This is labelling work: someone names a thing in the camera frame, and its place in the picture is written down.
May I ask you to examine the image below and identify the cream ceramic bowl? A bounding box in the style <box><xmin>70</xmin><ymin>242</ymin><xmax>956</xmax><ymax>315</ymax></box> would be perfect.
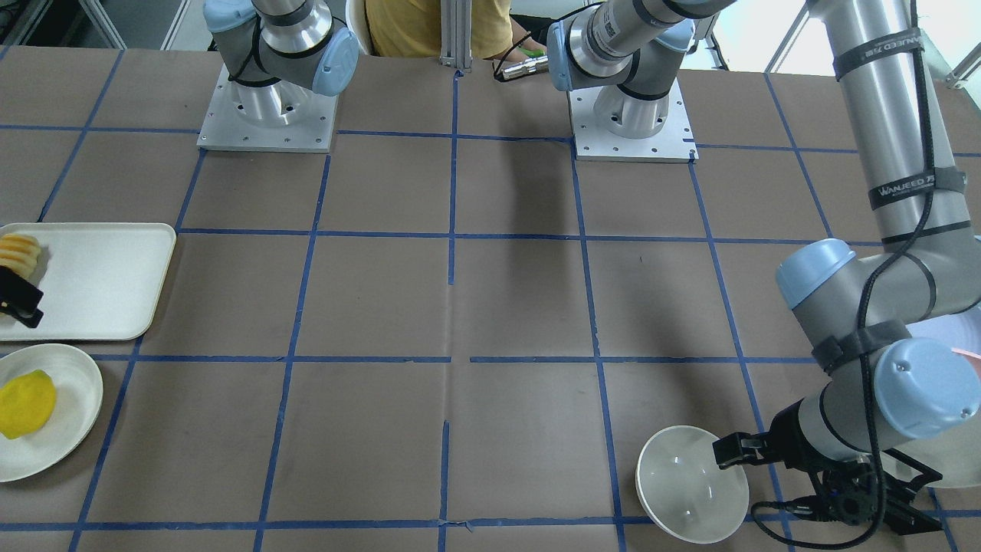
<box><xmin>635</xmin><ymin>425</ymin><xmax>750</xmax><ymax>544</ymax></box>

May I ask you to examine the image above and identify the white rectangular tray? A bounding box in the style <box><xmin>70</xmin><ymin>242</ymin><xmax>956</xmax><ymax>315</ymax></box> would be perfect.
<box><xmin>1</xmin><ymin>222</ymin><xmax>176</xmax><ymax>342</ymax></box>

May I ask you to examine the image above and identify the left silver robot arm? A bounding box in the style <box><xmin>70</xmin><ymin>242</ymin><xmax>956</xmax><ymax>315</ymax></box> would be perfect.
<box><xmin>635</xmin><ymin>1</ymin><xmax>979</xmax><ymax>547</ymax></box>

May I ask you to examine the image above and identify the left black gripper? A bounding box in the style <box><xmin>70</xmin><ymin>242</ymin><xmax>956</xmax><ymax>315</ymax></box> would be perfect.
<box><xmin>714</xmin><ymin>399</ymin><xmax>896</xmax><ymax>530</ymax></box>

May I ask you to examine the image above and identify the white round plate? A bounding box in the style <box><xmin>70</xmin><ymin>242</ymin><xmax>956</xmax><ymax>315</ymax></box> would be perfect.
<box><xmin>1</xmin><ymin>343</ymin><xmax>103</xmax><ymax>482</ymax></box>

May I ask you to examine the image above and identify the yellow lemon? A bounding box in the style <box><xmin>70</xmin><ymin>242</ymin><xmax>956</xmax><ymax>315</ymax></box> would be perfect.
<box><xmin>1</xmin><ymin>370</ymin><xmax>58</xmax><ymax>440</ymax></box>

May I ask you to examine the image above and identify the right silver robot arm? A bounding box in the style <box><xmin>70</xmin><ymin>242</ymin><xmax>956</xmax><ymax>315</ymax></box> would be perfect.
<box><xmin>2</xmin><ymin>1</ymin><xmax>357</xmax><ymax>326</ymax></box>

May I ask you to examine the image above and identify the person in yellow shirt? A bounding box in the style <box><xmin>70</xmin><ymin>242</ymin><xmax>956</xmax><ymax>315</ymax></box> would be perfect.
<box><xmin>365</xmin><ymin>1</ymin><xmax>547</xmax><ymax>62</ymax></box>

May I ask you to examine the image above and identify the aluminium frame post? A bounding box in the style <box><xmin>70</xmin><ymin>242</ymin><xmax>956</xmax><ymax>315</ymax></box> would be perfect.
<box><xmin>438</xmin><ymin>0</ymin><xmax>473</xmax><ymax>74</ymax></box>

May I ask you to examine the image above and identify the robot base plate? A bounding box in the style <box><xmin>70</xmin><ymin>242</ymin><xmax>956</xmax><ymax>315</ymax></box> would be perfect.
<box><xmin>567</xmin><ymin>80</ymin><xmax>700</xmax><ymax>163</ymax></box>
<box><xmin>197</xmin><ymin>66</ymin><xmax>337</xmax><ymax>154</ymax></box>

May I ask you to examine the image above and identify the green handled tool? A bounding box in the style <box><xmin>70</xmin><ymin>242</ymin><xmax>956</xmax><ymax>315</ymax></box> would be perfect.
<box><xmin>517</xmin><ymin>47</ymin><xmax>547</xmax><ymax>61</ymax></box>

